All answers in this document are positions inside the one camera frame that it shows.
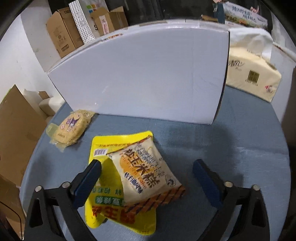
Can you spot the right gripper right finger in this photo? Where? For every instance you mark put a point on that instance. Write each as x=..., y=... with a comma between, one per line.
x=252, y=222

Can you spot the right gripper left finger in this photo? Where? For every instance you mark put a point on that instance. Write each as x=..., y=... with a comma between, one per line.
x=42, y=222

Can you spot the yellow spicy snack bag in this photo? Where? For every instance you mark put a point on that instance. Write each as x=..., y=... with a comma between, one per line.
x=106, y=198

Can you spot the corn cake snack packet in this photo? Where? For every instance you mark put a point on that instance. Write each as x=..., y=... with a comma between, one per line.
x=146, y=179

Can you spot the flat brown cardboard pile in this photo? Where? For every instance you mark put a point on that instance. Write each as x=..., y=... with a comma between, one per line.
x=21, y=128

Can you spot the round biscuit packet purple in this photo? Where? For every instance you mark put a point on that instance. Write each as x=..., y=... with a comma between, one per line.
x=70, y=130

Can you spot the cream tissue pack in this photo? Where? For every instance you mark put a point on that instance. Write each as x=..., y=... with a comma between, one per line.
x=249, y=67

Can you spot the white storage box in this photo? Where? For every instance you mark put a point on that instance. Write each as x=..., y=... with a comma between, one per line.
x=169, y=70

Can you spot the white perforated panel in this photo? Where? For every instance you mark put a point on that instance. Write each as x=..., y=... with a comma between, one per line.
x=81, y=22

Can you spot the tall brown cardboard box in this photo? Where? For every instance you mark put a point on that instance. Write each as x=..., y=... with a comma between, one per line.
x=63, y=32

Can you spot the printed landscape carton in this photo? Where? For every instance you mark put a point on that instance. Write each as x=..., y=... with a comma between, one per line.
x=233, y=14

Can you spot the small open cardboard box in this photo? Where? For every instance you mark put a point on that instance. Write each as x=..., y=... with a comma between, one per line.
x=109, y=21

